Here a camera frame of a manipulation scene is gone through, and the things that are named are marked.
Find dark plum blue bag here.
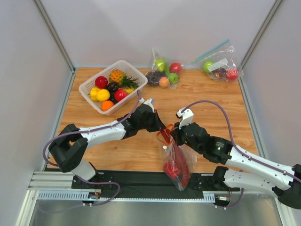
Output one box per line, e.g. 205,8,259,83
213,68,227,80

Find fake pineapple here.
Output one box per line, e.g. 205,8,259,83
109,70,139,89

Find orange fruit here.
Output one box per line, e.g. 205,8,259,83
101,100,115,112

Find yellow bell pepper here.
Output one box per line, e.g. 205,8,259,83
90,87,100,101

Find fake red bell pepper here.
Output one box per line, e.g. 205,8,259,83
163,161,181,178

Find peach in bag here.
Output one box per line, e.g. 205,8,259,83
159,77,170,88

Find red apple in bag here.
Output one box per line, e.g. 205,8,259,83
169,62,182,74

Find yellow banana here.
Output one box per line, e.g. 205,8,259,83
125,88,135,94

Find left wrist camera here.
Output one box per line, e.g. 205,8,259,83
139,98,155,113

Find red apple blue bag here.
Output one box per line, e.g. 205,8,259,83
226,68,239,81

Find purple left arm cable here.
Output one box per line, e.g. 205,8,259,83
42,89,142,168

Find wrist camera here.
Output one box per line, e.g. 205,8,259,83
139,98,155,113
176,108,194,129

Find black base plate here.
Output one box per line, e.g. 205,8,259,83
71,162,240,200

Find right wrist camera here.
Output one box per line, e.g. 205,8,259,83
176,108,194,129

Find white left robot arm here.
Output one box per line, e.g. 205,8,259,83
48,104,166,181

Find blue zip top bag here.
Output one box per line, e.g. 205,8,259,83
191,39,244,82

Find purple grapes in bag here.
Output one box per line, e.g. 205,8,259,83
145,71,166,87

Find dark purple plum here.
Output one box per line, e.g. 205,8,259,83
107,81,119,93

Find red fake lobster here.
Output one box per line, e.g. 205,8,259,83
173,144,190,188

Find red apple back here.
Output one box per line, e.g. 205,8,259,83
95,76,108,89

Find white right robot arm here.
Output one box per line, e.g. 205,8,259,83
171,122,301,210

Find green apple in bag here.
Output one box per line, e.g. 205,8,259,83
167,73,178,84

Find clear bag of fruit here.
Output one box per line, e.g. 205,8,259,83
145,49,184,89

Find white slotted cable duct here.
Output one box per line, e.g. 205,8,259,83
37,191,238,202

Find red apple front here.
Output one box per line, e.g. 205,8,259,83
114,89,128,102

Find yellow lemon fruit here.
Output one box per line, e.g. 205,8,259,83
96,89,111,102

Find green apple blue bag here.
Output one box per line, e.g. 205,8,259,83
202,61,214,73

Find orange zip top bag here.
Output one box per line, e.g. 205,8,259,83
156,124,197,191

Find black grape bunch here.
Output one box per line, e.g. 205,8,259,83
109,92,118,104

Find green pear in bag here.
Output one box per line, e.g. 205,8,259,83
155,58,166,72

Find white plastic basket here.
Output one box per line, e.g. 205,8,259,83
79,60,147,116

